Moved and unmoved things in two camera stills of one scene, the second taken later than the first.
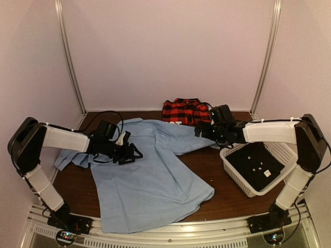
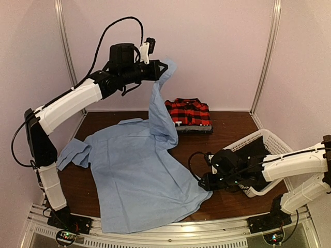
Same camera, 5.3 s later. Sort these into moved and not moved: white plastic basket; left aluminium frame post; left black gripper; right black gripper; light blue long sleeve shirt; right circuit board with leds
Moved: right black gripper; left black gripper; light blue long sleeve shirt
Not moved: white plastic basket; right circuit board with leds; left aluminium frame post
